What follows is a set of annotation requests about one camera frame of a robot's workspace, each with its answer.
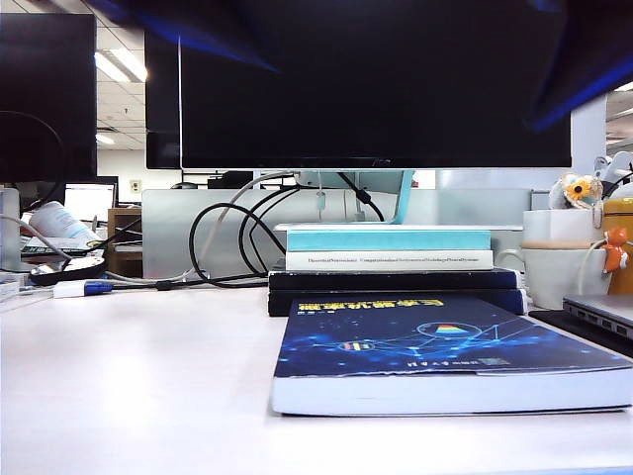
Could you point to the blue cover thick book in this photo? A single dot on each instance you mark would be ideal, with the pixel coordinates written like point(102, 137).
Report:
point(395, 341)

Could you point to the white cover book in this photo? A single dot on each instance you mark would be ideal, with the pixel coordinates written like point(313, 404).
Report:
point(297, 259)

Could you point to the teal cover book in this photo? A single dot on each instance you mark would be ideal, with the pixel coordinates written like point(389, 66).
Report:
point(386, 241)

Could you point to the dark navy book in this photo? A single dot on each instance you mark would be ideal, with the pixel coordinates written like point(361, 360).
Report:
point(282, 302)
point(395, 279)

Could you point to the frosted glass partition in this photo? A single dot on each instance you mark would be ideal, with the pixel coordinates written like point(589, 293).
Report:
point(168, 232)

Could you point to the large black monitor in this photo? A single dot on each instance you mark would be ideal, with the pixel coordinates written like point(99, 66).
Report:
point(376, 99)

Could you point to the brown wooden cabinet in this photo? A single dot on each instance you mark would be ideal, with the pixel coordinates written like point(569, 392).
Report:
point(123, 247)

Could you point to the blue VGA connector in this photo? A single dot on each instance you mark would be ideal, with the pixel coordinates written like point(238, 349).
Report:
point(101, 288)

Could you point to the distant lit monitor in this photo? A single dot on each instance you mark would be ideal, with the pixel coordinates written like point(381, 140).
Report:
point(89, 203)

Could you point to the white ceramic mug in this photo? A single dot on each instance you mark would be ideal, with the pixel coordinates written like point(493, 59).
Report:
point(549, 277)

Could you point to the round wooden mug lid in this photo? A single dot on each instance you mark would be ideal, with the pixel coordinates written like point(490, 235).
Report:
point(554, 244)

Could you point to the black flat device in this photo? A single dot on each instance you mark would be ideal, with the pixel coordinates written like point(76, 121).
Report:
point(74, 269)

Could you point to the white adapter box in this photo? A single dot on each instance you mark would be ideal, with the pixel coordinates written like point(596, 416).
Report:
point(69, 290)

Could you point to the white printed bottle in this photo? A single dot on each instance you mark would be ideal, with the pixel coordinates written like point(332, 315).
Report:
point(62, 220)

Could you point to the black desk mat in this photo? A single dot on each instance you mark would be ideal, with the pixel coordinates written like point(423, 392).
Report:
point(559, 321)

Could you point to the ceiling light panel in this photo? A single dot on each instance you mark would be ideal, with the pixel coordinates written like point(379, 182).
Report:
point(121, 64)

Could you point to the green cover magazine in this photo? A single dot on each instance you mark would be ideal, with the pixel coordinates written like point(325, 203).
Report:
point(54, 246)

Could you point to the white pillar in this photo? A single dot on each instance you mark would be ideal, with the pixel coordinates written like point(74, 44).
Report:
point(588, 138)

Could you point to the silver Dell laptop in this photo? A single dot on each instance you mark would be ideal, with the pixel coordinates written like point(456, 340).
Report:
point(608, 307)

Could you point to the yellow tea tin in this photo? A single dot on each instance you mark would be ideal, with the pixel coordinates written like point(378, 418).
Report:
point(623, 213)

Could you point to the white translucent container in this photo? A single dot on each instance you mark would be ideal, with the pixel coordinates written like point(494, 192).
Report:
point(9, 227)

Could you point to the black side monitor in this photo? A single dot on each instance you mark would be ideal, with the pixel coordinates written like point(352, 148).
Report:
point(44, 74)

